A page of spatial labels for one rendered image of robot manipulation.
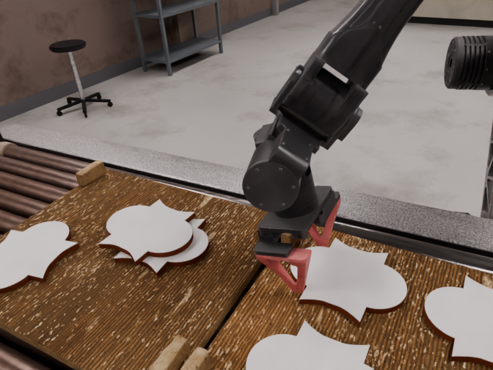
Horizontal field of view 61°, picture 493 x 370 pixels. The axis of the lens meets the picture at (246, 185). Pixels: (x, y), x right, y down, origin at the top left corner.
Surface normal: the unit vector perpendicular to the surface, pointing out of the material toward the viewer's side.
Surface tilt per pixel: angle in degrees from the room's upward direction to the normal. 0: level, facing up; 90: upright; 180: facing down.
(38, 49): 90
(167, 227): 0
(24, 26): 90
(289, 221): 14
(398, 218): 0
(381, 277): 0
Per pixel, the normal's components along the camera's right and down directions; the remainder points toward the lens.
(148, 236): -0.06, -0.84
